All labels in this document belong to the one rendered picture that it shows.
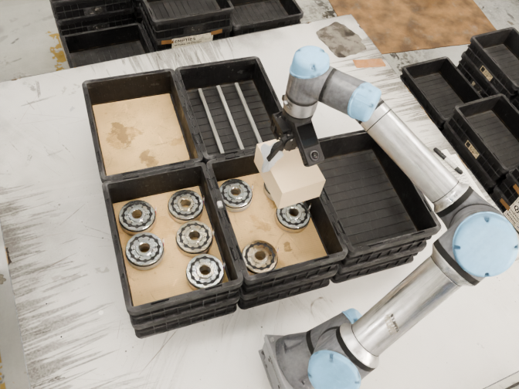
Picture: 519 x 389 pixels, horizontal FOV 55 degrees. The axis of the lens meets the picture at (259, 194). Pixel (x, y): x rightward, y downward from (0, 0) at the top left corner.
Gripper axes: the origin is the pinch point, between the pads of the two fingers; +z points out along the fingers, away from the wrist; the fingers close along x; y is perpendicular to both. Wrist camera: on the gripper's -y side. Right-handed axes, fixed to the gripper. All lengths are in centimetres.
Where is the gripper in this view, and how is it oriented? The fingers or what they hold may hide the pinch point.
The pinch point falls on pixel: (289, 167)
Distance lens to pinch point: 128.9
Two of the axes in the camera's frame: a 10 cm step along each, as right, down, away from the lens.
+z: -1.0, 5.4, 8.3
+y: -3.9, -7.9, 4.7
